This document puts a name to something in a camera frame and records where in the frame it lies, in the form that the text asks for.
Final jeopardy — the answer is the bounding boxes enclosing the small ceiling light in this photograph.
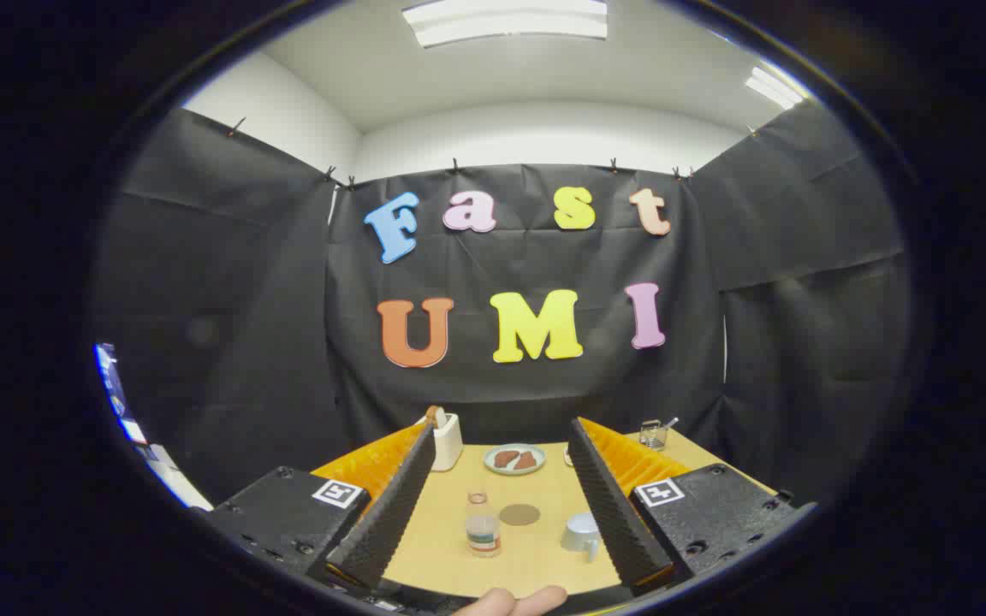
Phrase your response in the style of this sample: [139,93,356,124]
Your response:
[745,67,805,110]

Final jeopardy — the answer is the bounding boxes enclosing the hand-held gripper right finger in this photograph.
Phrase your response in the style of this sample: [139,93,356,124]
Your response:
[567,417,817,600]

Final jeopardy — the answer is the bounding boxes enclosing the black backdrop cloth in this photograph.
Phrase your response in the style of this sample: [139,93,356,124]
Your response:
[91,101,913,506]

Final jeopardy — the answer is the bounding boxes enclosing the clear plastic juice bottle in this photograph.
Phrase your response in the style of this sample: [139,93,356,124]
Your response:
[466,491,502,558]

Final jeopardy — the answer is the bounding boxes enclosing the light blue cup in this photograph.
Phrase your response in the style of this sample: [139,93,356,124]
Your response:
[561,512,603,563]

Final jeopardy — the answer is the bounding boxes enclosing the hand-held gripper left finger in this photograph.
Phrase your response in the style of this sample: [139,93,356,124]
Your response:
[193,421,438,600]

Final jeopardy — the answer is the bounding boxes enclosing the long ceiling light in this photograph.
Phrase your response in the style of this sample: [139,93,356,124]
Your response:
[401,0,609,48]

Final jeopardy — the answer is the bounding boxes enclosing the wooden table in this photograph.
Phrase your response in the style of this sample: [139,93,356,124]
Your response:
[382,426,778,600]

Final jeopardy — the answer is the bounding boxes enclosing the pale green round plate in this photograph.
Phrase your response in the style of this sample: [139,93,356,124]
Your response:
[483,443,547,476]

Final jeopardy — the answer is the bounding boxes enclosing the white toaster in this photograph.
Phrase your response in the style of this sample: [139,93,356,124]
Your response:
[414,412,464,472]

